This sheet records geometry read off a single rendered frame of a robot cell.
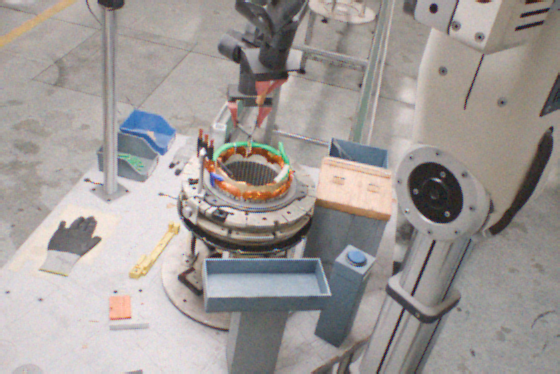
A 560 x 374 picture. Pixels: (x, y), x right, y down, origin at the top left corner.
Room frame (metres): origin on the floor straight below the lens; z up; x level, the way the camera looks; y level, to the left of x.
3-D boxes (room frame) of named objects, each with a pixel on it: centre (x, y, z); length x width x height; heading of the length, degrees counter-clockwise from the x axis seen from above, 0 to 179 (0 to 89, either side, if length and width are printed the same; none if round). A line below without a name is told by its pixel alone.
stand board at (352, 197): (1.29, -0.18, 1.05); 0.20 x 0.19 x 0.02; 178
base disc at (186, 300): (1.16, 0.08, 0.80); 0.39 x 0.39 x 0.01
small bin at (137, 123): (1.72, 0.48, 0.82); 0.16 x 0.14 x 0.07; 86
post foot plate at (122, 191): (1.41, 0.50, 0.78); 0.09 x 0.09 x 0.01; 60
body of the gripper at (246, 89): (1.29, 0.12, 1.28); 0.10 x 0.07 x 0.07; 107
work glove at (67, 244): (1.16, 0.52, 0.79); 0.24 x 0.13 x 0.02; 175
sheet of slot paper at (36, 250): (1.17, 0.53, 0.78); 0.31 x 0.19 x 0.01; 175
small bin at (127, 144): (1.56, 0.49, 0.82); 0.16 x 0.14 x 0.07; 85
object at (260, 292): (0.89, -0.01, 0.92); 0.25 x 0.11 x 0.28; 107
